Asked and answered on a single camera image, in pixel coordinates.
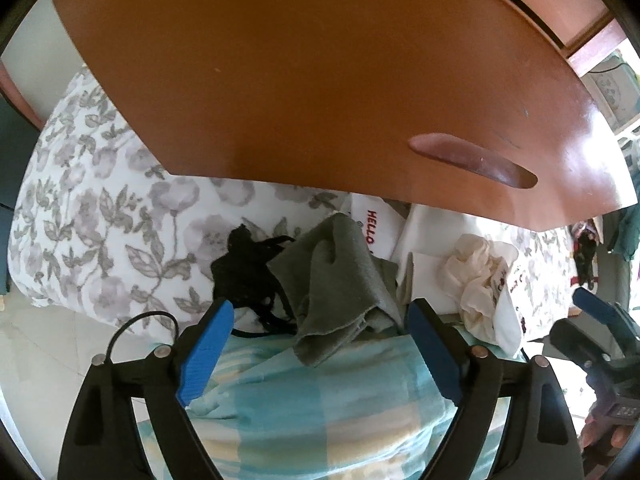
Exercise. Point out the person's right hand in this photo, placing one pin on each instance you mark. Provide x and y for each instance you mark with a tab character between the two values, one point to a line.
595	425

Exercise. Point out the black garment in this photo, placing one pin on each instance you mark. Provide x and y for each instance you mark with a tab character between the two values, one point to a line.
240	270

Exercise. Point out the wooden dresser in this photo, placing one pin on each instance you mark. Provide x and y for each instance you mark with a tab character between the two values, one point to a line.
550	5

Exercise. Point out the dark teal panel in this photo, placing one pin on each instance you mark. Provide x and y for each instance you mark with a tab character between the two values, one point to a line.
12	185

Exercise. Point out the dark green hanging garment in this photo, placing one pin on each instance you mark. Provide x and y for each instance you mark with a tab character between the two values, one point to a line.
629	235

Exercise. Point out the white printed sock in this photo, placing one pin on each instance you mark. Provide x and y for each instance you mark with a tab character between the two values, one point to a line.
505	320

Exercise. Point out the light blue checked cloth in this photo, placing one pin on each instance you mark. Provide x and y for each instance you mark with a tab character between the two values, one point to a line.
310	400

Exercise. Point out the floral bed sheet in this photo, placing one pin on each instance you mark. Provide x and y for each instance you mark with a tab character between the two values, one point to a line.
100	220

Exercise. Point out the white storage rack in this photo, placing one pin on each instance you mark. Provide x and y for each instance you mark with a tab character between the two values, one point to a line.
615	90

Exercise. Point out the grey green cloth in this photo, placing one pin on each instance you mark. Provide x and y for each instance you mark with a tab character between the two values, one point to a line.
330	280

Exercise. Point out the cream cloth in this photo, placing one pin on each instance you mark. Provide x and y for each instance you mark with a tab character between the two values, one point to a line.
475	285

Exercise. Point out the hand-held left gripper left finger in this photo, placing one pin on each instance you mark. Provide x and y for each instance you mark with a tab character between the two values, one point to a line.
207	350

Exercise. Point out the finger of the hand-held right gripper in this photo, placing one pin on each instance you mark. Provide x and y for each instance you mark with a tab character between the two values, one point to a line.
600	307
570	340

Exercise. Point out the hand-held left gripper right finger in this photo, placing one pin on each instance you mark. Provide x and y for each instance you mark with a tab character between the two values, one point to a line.
435	350

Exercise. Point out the wooden bed frame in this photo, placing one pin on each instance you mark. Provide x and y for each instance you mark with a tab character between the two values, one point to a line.
20	95

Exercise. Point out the white cloth with red letters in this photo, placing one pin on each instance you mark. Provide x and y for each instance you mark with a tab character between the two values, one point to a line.
387	225

